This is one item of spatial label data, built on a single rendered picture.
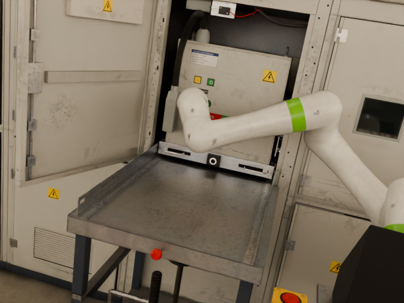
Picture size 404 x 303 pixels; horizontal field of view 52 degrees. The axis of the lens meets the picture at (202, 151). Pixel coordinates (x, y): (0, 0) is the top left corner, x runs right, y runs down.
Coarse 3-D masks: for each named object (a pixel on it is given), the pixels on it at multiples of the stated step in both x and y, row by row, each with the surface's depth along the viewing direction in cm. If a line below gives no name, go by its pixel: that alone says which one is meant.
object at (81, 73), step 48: (48, 0) 133; (96, 0) 145; (144, 0) 168; (48, 48) 138; (96, 48) 155; (144, 48) 176; (48, 96) 144; (96, 96) 162; (48, 144) 150; (96, 144) 169; (144, 144) 190
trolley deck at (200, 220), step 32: (128, 192) 151; (160, 192) 155; (192, 192) 160; (224, 192) 165; (256, 192) 170; (96, 224) 126; (128, 224) 128; (160, 224) 132; (192, 224) 135; (224, 224) 138; (192, 256) 121; (224, 256) 119
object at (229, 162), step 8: (160, 144) 192; (168, 144) 191; (176, 144) 190; (160, 152) 193; (176, 152) 191; (192, 152) 189; (208, 152) 187; (192, 160) 190; (200, 160) 189; (224, 160) 186; (232, 160) 185; (240, 160) 184; (248, 160) 185; (232, 168) 186; (240, 168) 185; (248, 168) 185; (256, 168) 184; (272, 168) 182
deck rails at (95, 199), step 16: (144, 160) 178; (160, 160) 190; (112, 176) 147; (128, 176) 163; (96, 192) 137; (112, 192) 148; (80, 208) 128; (96, 208) 135; (256, 224) 141; (256, 240) 130; (256, 256) 121
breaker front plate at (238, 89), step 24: (192, 48) 178; (216, 48) 175; (192, 72) 181; (216, 72) 178; (240, 72) 176; (216, 96) 181; (240, 96) 178; (264, 96) 176; (240, 144) 184; (264, 144) 181
